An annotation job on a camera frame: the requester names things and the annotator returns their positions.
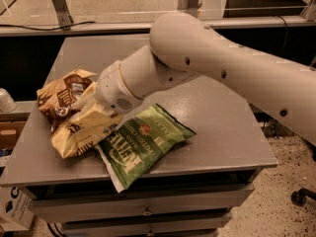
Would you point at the lower gray drawer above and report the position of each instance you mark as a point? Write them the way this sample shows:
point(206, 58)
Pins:
point(152, 226)

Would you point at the brown Late July chip bag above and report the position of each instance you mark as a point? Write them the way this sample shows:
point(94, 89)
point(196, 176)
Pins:
point(54, 102)

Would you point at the white paper cup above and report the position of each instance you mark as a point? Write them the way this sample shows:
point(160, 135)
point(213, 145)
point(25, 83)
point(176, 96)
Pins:
point(7, 104)

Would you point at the cardboard box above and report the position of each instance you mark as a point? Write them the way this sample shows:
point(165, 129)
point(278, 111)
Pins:
point(10, 132)

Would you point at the green Kettle jalapeno chip bag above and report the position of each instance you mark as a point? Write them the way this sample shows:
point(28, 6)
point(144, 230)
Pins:
point(139, 143)

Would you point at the upper gray drawer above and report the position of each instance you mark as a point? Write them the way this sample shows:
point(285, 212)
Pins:
point(92, 208)

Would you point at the left metal bracket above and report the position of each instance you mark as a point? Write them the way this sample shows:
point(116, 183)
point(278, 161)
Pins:
point(63, 15)

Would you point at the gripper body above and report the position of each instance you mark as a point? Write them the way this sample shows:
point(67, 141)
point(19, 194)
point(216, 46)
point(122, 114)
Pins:
point(111, 89)

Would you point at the gray drawer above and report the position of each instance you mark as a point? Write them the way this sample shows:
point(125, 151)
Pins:
point(92, 208)
point(152, 226)

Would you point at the white printed bag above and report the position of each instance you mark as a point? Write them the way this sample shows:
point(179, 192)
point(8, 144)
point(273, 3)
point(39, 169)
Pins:
point(14, 212)

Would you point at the black chair caster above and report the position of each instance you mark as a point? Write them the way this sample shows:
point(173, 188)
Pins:
point(299, 198)

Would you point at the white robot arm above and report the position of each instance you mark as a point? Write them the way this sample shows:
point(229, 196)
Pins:
point(181, 47)

